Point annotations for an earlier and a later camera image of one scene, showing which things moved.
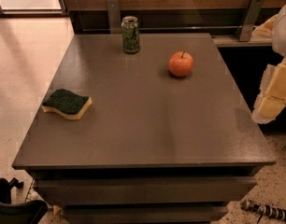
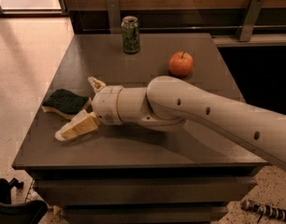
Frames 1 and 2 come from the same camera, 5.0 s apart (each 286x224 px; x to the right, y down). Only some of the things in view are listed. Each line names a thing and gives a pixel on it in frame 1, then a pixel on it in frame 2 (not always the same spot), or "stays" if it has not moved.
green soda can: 130,27 stays
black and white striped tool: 264,209 stays
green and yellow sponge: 71,105 stays
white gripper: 283,32 → 107,105
